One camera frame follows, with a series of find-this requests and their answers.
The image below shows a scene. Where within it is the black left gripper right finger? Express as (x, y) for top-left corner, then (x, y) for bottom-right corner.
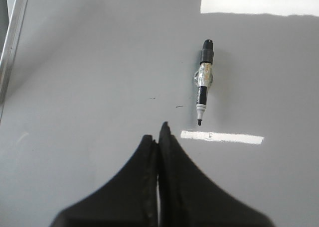
(159, 122), (274, 227)

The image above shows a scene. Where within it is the white whiteboard with aluminium frame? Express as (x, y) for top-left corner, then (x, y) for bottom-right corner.
(0, 0), (319, 227)

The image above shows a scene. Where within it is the black whiteboard marker with tape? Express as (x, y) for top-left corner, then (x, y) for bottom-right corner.
(194, 39), (214, 126)

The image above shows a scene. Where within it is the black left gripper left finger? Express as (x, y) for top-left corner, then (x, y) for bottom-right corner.
(51, 135), (158, 227)

